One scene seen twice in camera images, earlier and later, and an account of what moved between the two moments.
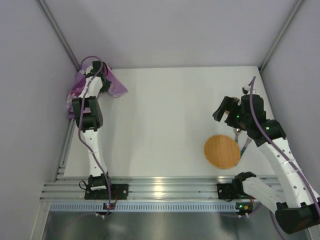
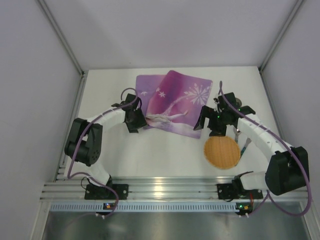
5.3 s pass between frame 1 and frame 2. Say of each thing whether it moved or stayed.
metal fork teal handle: stayed
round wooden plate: stayed
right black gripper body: moved
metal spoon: stayed
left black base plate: stayed
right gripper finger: moved
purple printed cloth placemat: moved
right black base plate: stayed
